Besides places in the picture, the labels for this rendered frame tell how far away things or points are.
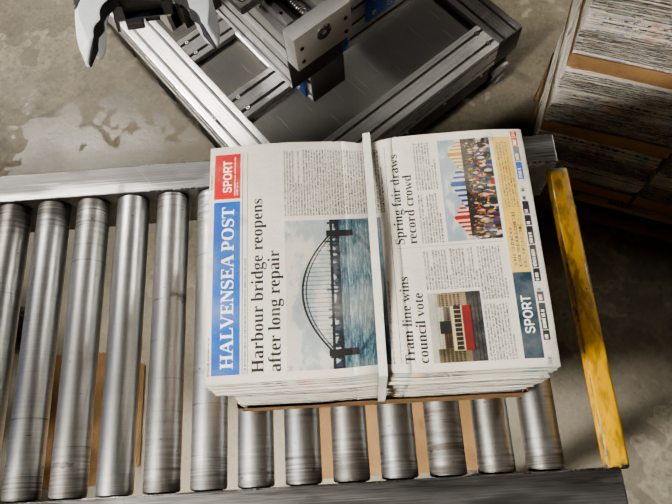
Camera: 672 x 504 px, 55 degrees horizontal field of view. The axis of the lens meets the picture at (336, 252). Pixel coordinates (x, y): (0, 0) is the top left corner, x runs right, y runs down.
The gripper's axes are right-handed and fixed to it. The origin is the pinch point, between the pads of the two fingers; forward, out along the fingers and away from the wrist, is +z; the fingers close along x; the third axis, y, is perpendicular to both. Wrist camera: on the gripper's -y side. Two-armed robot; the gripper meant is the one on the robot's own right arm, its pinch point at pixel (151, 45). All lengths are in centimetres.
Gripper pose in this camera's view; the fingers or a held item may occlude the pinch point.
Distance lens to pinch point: 62.9
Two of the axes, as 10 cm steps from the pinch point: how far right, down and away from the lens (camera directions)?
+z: 2.4, 9.0, -3.7
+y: -0.8, 3.9, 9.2
